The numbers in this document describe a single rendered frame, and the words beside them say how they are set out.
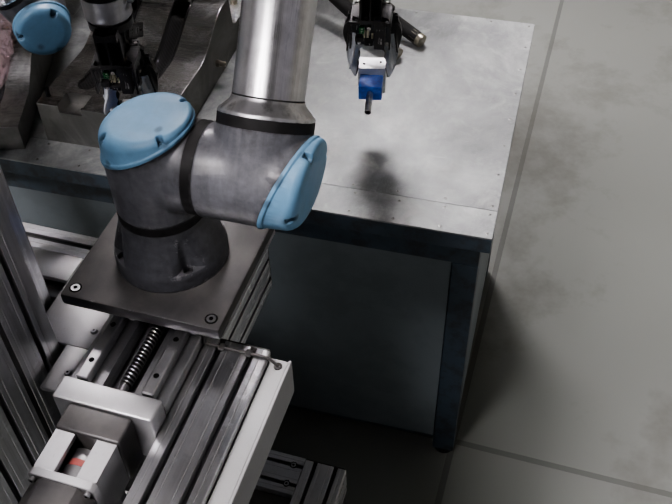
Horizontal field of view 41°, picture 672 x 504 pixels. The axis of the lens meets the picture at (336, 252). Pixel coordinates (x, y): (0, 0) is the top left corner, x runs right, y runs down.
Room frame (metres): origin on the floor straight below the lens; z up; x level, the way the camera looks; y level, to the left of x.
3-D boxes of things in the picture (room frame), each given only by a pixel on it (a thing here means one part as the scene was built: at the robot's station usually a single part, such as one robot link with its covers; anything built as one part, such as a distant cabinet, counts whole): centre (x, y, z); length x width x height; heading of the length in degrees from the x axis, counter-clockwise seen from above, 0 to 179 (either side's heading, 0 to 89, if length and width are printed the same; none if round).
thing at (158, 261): (0.84, 0.22, 1.09); 0.15 x 0.15 x 0.10
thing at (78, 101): (1.39, 0.49, 0.87); 0.05 x 0.05 x 0.04; 74
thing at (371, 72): (1.34, -0.07, 0.93); 0.13 x 0.05 x 0.05; 173
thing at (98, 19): (1.25, 0.34, 1.17); 0.08 x 0.08 x 0.05
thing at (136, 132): (0.84, 0.21, 1.20); 0.13 x 0.12 x 0.14; 73
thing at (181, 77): (1.59, 0.37, 0.87); 0.50 x 0.26 x 0.14; 164
